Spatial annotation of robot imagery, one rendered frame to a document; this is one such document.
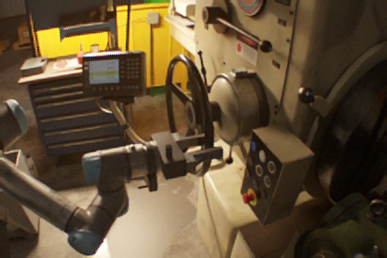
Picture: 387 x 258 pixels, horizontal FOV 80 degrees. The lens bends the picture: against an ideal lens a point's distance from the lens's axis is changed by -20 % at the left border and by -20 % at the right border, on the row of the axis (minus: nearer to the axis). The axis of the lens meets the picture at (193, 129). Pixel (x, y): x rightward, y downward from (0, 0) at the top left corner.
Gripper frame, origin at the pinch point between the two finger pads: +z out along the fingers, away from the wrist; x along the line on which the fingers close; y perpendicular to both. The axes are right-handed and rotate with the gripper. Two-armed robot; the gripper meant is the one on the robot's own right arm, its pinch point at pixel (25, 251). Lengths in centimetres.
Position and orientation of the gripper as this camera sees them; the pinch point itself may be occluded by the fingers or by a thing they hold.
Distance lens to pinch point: 78.1
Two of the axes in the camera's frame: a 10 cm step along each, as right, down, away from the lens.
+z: 2.5, 5.9, 7.7
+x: 5.0, 6.0, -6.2
